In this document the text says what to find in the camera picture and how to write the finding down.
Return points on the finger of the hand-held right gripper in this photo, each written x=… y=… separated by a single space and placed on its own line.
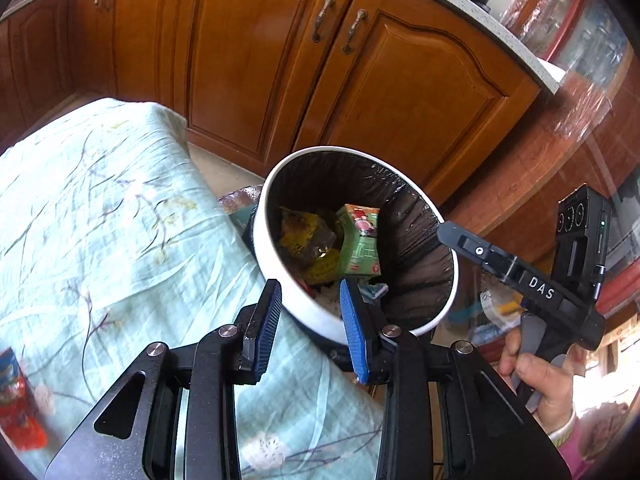
x=475 y=250

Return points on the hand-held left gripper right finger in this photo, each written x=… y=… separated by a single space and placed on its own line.
x=355 y=332

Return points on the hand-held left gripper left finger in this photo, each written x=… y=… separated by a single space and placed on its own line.
x=262 y=330

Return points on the white bin with black bag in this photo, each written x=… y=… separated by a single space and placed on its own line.
x=292 y=305

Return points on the yellow wrapper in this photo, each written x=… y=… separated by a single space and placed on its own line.
x=325 y=265

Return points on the green drink carton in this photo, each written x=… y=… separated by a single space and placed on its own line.
x=360 y=250

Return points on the person's right forearm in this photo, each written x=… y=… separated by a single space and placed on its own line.
x=575 y=452

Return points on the person's right hand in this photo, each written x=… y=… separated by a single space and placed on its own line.
x=550 y=385

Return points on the plastic covered wooden cabinet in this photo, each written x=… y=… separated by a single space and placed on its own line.
x=550 y=125

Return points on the white kitchen countertop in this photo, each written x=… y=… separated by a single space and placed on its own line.
x=547 y=75

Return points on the green floral tablecloth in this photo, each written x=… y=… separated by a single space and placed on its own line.
x=100 y=210

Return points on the red snack wrapper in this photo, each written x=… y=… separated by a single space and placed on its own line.
x=20 y=410

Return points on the wooden base cabinets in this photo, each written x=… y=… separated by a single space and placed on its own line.
x=250 y=60

